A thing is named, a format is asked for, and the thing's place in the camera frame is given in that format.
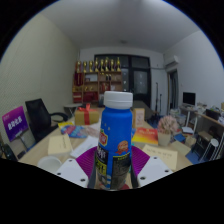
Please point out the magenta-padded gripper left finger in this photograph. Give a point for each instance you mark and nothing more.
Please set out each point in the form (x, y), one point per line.
(71, 170)

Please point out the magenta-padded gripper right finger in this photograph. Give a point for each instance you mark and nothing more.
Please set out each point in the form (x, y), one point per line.
(153, 170)

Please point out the blue drink bottle white cap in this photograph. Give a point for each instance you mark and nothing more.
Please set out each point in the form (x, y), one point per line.
(115, 133)

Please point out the beige paper envelope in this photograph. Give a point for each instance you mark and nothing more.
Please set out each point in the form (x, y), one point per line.
(60, 144)
(163, 155)

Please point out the flat round red coaster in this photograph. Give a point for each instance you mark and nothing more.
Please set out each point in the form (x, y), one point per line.
(124, 187)

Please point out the orange red booklet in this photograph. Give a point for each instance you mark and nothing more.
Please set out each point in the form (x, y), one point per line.
(145, 136)

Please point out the blue colourful booklet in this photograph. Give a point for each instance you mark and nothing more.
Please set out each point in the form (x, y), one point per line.
(75, 131)

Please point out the pink flowers in white pot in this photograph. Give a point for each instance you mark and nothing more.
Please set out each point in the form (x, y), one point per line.
(167, 126)

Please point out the small beige standing box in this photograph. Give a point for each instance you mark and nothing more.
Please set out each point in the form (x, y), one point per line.
(139, 117)

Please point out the yellow gift box red ribbon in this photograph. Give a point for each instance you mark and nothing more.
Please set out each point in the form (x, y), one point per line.
(86, 116)

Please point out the black office chair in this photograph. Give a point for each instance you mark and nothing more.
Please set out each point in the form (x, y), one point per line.
(38, 116)

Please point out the small white table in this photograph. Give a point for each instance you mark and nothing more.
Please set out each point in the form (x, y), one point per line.
(72, 106)

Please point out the white round stool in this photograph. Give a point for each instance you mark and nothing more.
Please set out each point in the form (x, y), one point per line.
(213, 143)

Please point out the black bag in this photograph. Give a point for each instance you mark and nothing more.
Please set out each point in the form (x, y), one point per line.
(7, 152)

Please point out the wooden side desk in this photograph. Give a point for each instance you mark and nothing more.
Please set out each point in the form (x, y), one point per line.
(208, 121)

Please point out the black tripod stand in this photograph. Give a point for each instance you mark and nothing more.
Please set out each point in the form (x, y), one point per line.
(156, 96)

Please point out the purple sign board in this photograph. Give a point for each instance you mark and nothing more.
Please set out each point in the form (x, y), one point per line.
(15, 122)

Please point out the black computer monitor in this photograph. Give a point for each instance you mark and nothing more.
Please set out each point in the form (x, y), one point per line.
(189, 98)

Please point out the wooden shelf unit with trophies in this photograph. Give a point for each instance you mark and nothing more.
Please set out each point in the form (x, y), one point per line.
(90, 86)

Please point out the black framed glass door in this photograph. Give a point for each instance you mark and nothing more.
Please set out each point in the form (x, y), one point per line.
(140, 80)

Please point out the white wall air conditioner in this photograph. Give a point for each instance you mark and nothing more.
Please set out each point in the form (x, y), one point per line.
(171, 60)

